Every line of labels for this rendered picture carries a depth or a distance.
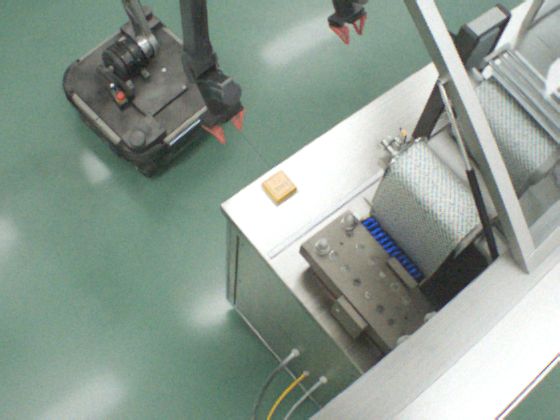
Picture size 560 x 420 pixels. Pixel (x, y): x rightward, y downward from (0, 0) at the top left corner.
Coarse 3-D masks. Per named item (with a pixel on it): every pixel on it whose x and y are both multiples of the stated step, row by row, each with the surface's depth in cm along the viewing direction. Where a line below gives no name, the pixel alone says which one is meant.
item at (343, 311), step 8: (336, 304) 175; (344, 304) 173; (336, 312) 179; (344, 312) 174; (352, 312) 172; (344, 320) 178; (352, 320) 173; (360, 320) 171; (344, 328) 181; (352, 328) 175; (360, 328) 171; (352, 336) 180
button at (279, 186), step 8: (272, 176) 196; (280, 176) 196; (264, 184) 195; (272, 184) 195; (280, 184) 195; (288, 184) 195; (272, 192) 194; (280, 192) 194; (288, 192) 195; (280, 200) 195
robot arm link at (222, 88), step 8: (184, 64) 167; (216, 64) 172; (184, 72) 170; (192, 72) 167; (208, 72) 171; (216, 72) 169; (192, 80) 170; (200, 80) 170; (208, 80) 168; (216, 80) 167; (224, 80) 166; (232, 80) 167; (216, 88) 168; (224, 88) 166; (232, 88) 168; (240, 88) 169; (216, 96) 169; (224, 96) 167; (232, 96) 169; (240, 96) 170; (232, 104) 170
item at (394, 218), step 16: (384, 192) 169; (384, 208) 174; (400, 208) 167; (384, 224) 179; (400, 224) 172; (416, 224) 165; (400, 240) 177; (416, 240) 169; (432, 240) 162; (416, 256) 174; (432, 256) 167; (432, 272) 172
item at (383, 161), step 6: (390, 144) 173; (396, 144) 173; (390, 150) 172; (384, 156) 177; (378, 162) 178; (384, 162) 176; (384, 168) 178; (378, 186) 188; (372, 192) 198; (378, 192) 190; (366, 198) 197; (372, 198) 197; (372, 204) 196
